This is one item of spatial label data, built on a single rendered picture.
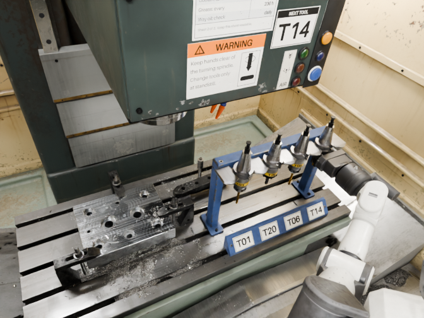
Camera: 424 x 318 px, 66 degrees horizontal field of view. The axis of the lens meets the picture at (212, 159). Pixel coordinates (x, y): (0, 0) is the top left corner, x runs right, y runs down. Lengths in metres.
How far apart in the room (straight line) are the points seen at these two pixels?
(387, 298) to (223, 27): 0.57
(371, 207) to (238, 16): 0.67
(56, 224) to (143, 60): 0.89
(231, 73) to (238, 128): 1.60
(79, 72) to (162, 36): 0.73
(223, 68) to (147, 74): 0.14
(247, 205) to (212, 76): 0.80
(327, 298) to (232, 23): 0.51
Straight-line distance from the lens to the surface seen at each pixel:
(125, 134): 1.44
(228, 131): 2.18
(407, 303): 0.74
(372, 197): 1.05
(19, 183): 1.98
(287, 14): 0.65
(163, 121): 0.79
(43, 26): 1.18
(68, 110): 1.32
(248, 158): 0.95
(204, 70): 0.60
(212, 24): 0.57
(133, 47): 0.53
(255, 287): 1.28
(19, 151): 1.91
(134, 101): 0.57
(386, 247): 1.58
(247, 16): 0.60
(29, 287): 1.21
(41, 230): 1.32
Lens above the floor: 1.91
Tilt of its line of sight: 43 degrees down
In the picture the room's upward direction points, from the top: 6 degrees clockwise
